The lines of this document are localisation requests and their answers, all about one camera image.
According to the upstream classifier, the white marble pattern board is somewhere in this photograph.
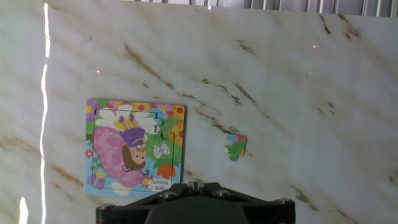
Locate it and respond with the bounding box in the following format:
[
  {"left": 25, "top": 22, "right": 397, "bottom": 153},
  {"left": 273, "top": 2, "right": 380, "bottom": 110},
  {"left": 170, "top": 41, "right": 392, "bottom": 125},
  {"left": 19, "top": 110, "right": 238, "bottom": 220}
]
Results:
[{"left": 0, "top": 0, "right": 398, "bottom": 224}]

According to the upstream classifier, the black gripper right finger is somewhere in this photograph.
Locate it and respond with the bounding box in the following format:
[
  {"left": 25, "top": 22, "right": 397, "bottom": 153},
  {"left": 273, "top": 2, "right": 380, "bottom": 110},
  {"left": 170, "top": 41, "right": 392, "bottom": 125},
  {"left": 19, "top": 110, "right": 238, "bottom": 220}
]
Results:
[{"left": 198, "top": 182, "right": 296, "bottom": 224}]

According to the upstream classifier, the colourful fairy puzzle board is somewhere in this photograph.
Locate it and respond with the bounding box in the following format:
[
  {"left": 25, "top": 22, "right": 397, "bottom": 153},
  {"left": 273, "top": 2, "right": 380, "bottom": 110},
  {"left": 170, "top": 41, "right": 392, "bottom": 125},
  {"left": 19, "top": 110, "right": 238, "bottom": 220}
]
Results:
[{"left": 83, "top": 98, "right": 187, "bottom": 200}]

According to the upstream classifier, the green puzzle piece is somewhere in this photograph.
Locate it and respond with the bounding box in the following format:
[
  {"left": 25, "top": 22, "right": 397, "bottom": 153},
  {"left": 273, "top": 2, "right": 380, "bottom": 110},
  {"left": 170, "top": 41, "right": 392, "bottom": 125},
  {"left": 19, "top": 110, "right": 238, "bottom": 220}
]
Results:
[{"left": 223, "top": 133, "right": 248, "bottom": 162}]

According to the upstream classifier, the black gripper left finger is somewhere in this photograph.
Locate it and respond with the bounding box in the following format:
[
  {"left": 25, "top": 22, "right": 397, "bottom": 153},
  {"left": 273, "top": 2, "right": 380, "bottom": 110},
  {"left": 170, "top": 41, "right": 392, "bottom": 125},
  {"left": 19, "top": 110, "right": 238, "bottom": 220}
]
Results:
[{"left": 96, "top": 182, "right": 196, "bottom": 224}]

